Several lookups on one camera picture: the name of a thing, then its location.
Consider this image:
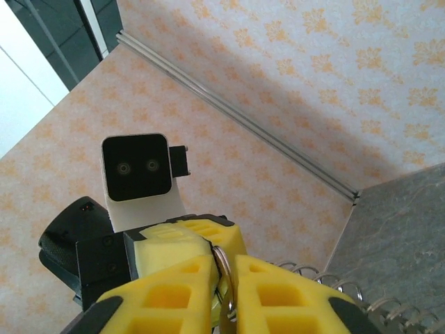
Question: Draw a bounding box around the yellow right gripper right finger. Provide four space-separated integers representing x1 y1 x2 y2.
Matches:
231 255 383 334

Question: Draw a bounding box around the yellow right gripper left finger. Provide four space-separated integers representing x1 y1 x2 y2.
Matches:
64 255 218 334

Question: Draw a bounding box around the silver split keyring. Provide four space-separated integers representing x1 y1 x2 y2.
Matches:
211 245 241 323

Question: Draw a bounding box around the white room panel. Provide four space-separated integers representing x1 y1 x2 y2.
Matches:
0 3 71 158

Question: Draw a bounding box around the dark glass partition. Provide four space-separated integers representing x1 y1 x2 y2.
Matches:
6 0 123 92

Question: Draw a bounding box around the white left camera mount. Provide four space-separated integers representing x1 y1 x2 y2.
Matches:
106 180 188 234

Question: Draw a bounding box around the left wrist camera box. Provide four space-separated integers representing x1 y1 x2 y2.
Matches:
101 132 173 202

